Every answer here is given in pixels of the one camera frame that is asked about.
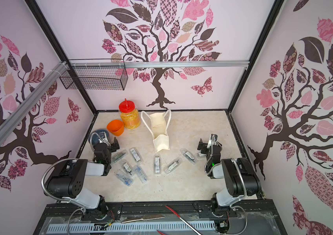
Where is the blue label compass case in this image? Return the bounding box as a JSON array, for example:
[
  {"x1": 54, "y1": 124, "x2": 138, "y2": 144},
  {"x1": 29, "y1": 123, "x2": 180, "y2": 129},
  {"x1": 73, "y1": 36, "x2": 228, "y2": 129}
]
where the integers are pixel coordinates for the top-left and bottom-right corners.
[
  {"x1": 134, "y1": 165, "x2": 149, "y2": 184},
  {"x1": 115, "y1": 170, "x2": 133, "y2": 187}
]

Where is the red lid corn flake jar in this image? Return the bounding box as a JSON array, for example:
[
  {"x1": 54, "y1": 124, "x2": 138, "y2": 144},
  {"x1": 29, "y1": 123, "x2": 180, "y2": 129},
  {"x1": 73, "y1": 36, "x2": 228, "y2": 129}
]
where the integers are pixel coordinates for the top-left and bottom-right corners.
[{"x1": 118, "y1": 99, "x2": 141, "y2": 129}]

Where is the diagonal aluminium rail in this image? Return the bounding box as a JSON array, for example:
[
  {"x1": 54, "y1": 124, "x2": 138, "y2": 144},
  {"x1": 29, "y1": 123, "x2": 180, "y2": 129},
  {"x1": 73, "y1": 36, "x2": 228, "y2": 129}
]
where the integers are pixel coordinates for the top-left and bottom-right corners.
[{"x1": 0, "y1": 61, "x2": 68, "y2": 146}]

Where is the black wire mesh basket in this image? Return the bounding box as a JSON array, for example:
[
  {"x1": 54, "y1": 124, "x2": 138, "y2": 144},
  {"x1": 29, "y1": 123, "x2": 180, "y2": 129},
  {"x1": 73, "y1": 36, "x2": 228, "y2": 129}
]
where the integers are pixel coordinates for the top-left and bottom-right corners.
[{"x1": 59, "y1": 59, "x2": 129, "y2": 91}]

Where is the black base frame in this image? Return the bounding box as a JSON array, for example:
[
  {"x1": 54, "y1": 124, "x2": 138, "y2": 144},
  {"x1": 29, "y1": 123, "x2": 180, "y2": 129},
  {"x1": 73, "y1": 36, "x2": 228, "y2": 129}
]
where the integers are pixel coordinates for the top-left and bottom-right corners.
[{"x1": 34, "y1": 199, "x2": 286, "y2": 235}]

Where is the dark blue ceramic bowl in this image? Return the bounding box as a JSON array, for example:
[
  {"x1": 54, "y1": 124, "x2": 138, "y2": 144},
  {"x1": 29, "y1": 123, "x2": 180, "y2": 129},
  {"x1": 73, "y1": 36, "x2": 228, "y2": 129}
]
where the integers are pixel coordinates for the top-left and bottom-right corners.
[{"x1": 89, "y1": 129, "x2": 110, "y2": 146}]

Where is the green label compass case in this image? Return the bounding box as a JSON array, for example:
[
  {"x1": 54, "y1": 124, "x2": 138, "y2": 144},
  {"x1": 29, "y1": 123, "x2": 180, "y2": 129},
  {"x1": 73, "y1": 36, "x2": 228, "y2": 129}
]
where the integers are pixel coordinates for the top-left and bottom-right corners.
[{"x1": 112, "y1": 150, "x2": 127, "y2": 163}]

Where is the orange plastic cup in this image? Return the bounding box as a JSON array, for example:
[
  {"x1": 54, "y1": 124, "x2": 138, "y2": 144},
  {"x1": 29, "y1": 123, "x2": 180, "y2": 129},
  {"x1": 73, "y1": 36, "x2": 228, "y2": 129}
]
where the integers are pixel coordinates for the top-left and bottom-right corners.
[{"x1": 107, "y1": 119, "x2": 124, "y2": 137}]

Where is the blue label compass case lower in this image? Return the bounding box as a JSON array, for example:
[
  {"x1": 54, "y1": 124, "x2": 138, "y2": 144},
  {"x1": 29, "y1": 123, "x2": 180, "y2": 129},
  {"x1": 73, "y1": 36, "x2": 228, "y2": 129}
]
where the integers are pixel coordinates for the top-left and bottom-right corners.
[{"x1": 115, "y1": 170, "x2": 133, "y2": 187}]

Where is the left flexible metal conduit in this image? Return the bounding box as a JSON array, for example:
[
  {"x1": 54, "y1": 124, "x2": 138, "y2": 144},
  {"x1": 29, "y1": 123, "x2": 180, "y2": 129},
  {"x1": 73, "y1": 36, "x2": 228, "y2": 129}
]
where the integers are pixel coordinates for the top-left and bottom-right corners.
[{"x1": 41, "y1": 159, "x2": 83, "y2": 202}]

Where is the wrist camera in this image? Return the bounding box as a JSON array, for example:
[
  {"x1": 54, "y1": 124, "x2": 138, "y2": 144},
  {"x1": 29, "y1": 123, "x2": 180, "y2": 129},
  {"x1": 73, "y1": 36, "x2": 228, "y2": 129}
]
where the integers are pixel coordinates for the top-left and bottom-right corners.
[
  {"x1": 96, "y1": 131, "x2": 110, "y2": 145},
  {"x1": 207, "y1": 134, "x2": 222, "y2": 148}
]

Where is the flexible metal conduit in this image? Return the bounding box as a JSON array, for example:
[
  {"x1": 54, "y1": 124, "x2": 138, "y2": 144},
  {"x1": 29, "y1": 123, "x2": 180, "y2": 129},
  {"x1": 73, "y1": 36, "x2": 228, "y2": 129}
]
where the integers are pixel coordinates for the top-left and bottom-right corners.
[
  {"x1": 41, "y1": 159, "x2": 83, "y2": 202},
  {"x1": 231, "y1": 158, "x2": 248, "y2": 235}
]

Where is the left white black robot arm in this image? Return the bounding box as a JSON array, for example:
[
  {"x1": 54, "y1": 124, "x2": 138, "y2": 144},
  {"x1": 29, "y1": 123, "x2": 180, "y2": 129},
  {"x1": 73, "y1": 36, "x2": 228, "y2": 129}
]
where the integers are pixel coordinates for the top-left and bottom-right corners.
[{"x1": 41, "y1": 138, "x2": 120, "y2": 213}]

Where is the clear compass case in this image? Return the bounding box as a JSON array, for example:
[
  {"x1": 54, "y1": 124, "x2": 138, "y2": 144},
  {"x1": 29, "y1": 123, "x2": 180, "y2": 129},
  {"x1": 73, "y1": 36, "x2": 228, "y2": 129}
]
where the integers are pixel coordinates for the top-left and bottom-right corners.
[
  {"x1": 163, "y1": 158, "x2": 182, "y2": 174},
  {"x1": 180, "y1": 148, "x2": 197, "y2": 165}
]

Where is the right flexible metal conduit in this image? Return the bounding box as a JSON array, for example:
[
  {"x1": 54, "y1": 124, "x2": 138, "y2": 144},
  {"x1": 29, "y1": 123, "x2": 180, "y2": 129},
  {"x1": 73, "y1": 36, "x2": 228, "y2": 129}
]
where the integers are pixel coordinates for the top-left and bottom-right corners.
[{"x1": 231, "y1": 158, "x2": 248, "y2": 235}]

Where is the red handled tool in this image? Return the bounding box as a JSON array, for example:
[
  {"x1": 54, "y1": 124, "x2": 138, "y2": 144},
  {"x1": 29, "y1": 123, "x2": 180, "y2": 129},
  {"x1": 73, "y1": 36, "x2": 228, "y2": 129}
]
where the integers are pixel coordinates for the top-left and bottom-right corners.
[{"x1": 165, "y1": 206, "x2": 202, "y2": 235}]

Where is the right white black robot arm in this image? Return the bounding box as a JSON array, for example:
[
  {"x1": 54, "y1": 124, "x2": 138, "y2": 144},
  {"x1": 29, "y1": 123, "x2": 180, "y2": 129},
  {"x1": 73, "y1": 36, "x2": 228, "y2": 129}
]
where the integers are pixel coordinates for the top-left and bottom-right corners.
[{"x1": 197, "y1": 135, "x2": 261, "y2": 207}]

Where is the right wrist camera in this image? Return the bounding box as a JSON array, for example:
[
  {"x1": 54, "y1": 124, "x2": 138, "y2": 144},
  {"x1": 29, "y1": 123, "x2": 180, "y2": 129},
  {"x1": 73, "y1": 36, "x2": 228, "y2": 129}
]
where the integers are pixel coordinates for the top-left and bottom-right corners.
[{"x1": 207, "y1": 134, "x2": 222, "y2": 148}]

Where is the blue label compass case right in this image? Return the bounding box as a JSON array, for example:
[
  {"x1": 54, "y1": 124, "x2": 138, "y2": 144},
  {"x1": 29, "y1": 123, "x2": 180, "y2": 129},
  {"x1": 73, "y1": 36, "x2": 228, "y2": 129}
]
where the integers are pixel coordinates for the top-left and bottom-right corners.
[{"x1": 134, "y1": 165, "x2": 149, "y2": 184}]

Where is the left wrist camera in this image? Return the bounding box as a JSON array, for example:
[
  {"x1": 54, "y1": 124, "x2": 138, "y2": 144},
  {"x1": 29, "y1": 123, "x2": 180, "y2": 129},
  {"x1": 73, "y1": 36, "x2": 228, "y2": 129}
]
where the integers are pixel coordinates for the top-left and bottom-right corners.
[{"x1": 96, "y1": 131, "x2": 110, "y2": 145}]

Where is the cream canvas tote bag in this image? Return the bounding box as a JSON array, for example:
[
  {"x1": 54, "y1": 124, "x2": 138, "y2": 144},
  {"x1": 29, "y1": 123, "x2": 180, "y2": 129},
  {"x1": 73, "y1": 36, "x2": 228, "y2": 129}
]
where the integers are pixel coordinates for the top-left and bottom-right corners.
[{"x1": 141, "y1": 110, "x2": 171, "y2": 153}]

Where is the horizontal aluminium rail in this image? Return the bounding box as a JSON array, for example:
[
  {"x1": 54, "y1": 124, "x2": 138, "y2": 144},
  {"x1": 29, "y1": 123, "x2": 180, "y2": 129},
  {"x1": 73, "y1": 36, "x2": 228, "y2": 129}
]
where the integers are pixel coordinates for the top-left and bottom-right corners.
[{"x1": 70, "y1": 60, "x2": 250, "y2": 69}]

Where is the barcode label compass case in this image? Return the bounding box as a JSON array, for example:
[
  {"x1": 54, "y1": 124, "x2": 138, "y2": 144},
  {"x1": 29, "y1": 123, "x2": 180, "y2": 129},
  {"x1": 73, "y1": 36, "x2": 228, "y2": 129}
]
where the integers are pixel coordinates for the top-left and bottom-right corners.
[{"x1": 129, "y1": 147, "x2": 143, "y2": 164}]

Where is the gold label compass case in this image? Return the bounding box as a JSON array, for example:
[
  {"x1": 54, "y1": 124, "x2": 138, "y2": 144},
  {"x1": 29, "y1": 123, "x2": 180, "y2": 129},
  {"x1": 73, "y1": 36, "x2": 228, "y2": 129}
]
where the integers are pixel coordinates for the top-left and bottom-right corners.
[{"x1": 120, "y1": 160, "x2": 134, "y2": 177}]

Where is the white slotted cable duct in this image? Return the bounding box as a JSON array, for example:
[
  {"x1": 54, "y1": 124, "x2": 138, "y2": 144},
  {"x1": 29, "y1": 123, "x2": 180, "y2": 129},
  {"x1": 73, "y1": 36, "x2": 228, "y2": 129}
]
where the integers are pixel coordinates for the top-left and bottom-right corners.
[{"x1": 44, "y1": 221, "x2": 216, "y2": 235}]

